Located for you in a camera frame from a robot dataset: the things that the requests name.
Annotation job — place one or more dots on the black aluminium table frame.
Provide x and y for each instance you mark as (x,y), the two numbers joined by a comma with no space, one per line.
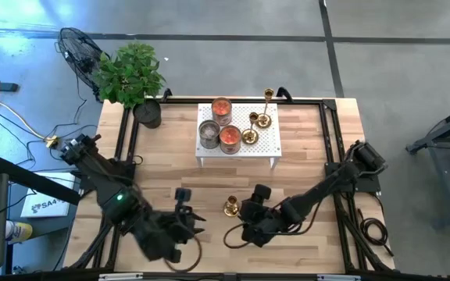
(182,100)

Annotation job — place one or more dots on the silver candle tin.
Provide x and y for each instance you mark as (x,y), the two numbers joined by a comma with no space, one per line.
(209,130)

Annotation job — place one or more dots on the white perforated metal shelf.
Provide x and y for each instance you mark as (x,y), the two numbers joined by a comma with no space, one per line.
(264,148)

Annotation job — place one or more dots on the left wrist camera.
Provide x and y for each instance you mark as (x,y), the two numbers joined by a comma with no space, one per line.
(183,194)

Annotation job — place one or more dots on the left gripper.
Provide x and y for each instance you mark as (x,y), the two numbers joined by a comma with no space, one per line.
(182,224)

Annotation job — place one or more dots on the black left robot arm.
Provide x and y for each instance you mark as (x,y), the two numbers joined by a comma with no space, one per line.
(108,183)

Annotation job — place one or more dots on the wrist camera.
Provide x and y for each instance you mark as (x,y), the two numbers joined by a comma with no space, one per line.
(183,194)
(262,193)

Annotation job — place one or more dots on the brass candlestick holder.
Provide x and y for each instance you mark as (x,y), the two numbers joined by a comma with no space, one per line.
(231,210)
(249,136)
(264,121)

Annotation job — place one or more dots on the grey metal cart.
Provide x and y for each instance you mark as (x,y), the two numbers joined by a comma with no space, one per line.
(443,129)

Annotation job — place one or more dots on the black floor fan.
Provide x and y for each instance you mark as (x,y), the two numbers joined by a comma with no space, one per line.
(78,54)

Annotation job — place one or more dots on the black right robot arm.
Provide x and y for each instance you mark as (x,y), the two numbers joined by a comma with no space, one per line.
(318,191)

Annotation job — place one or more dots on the yellow spray can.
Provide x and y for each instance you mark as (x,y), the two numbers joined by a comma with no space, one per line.
(20,232)

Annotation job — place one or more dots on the silver metal bracket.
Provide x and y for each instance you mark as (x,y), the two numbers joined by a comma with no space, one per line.
(119,277)
(338,278)

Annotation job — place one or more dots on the black desk bar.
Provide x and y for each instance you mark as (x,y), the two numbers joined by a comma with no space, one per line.
(33,179)

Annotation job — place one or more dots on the black stand foot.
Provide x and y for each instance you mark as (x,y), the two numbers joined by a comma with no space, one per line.
(9,87)

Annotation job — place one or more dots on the white printed box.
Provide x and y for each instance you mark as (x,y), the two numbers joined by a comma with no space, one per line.
(45,205)

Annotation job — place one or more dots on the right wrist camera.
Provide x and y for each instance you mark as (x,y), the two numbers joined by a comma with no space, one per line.
(262,193)

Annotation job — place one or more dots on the green potted plant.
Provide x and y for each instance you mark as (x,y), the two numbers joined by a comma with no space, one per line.
(131,74)

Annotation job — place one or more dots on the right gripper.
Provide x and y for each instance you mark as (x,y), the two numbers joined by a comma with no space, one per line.
(260,214)

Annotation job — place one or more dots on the orange candle tin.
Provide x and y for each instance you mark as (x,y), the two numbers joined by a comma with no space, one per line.
(230,136)
(222,107)

